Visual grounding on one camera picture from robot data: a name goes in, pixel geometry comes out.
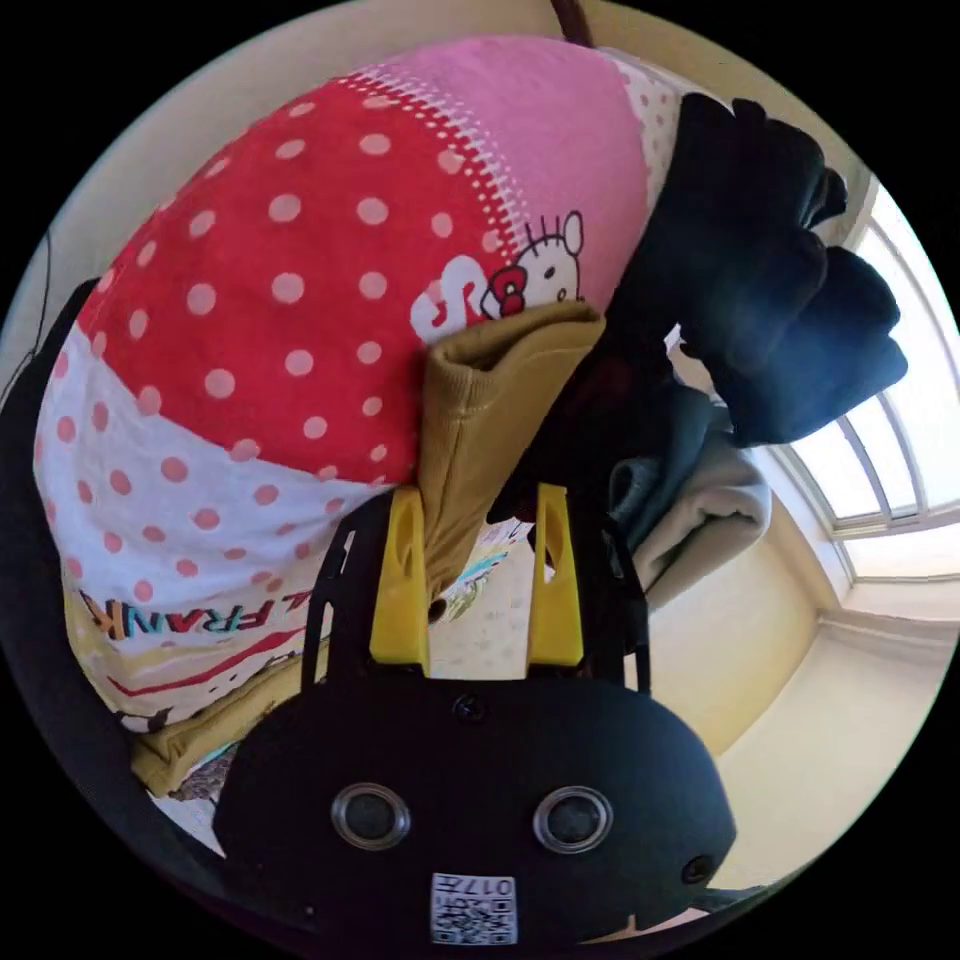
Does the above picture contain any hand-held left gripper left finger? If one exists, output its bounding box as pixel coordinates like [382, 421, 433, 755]
[369, 485, 432, 667]

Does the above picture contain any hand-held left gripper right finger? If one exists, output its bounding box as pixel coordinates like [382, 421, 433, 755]
[527, 482, 586, 667]

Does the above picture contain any bed with dotted printed sheet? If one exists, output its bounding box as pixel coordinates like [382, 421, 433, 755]
[34, 35, 685, 856]

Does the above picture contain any pile of clothes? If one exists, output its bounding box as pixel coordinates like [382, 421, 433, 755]
[487, 92, 910, 609]

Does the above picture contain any yellow long sleeve shirt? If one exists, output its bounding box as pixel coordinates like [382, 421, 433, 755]
[131, 300, 607, 799]

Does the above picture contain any window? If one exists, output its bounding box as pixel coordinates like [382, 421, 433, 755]
[749, 176, 960, 583]

